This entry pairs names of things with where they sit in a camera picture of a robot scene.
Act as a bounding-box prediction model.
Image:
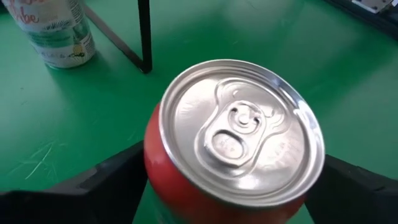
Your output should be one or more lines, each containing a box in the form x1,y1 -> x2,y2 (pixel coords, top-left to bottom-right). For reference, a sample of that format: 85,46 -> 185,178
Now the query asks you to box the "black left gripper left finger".
0,140 -> 149,224

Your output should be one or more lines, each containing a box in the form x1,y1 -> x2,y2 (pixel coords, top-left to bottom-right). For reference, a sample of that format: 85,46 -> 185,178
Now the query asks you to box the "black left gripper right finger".
305,154 -> 398,224

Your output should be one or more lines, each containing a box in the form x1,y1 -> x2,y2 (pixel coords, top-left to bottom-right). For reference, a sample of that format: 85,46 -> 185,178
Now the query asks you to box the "red Coca-Cola can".
143,58 -> 326,224

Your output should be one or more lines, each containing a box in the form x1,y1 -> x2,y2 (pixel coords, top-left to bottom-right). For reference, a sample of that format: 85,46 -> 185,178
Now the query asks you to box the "white Celsius can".
1,0 -> 96,69

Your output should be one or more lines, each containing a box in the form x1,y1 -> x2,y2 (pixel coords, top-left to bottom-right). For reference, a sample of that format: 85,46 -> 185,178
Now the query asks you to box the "black aluminium table frame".
323,0 -> 398,40

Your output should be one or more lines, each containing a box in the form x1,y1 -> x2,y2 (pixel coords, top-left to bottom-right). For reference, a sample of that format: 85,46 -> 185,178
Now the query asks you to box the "wooden shelf with black frame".
83,0 -> 154,75

